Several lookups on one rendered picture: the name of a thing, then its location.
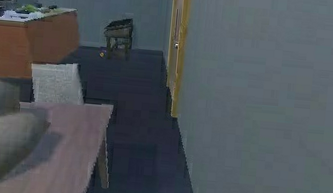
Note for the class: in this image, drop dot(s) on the dark wooden stool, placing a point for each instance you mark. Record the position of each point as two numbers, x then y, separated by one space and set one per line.
119 36

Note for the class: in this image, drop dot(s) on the small yellow ball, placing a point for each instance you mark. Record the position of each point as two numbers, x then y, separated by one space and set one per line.
102 54

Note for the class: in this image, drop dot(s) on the white cloth chair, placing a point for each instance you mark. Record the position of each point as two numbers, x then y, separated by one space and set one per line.
57 83

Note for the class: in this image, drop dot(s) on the pale wooden table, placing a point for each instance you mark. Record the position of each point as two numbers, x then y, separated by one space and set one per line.
66 149

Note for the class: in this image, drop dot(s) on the green food item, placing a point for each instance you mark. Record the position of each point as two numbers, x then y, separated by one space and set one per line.
30 8

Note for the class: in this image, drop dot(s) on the orange wooden cabinet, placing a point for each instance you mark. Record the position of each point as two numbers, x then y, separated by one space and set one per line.
8 44

